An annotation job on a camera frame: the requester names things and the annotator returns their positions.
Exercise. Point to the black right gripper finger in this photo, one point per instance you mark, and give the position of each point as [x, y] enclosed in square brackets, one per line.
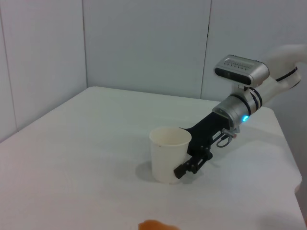
[189, 166]

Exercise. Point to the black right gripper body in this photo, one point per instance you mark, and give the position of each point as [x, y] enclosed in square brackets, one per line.
[208, 129]

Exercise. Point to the white paper cup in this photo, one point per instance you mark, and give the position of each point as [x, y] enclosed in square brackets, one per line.
[168, 158]

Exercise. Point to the white and silver right arm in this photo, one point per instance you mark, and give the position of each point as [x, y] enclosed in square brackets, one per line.
[268, 88]

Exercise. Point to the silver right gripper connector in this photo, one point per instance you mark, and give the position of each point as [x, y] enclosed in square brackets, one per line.
[230, 133]

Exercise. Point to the orange liquid stain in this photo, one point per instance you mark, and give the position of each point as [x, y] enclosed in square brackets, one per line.
[156, 225]

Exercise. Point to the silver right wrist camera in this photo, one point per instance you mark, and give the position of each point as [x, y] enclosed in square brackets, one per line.
[242, 69]

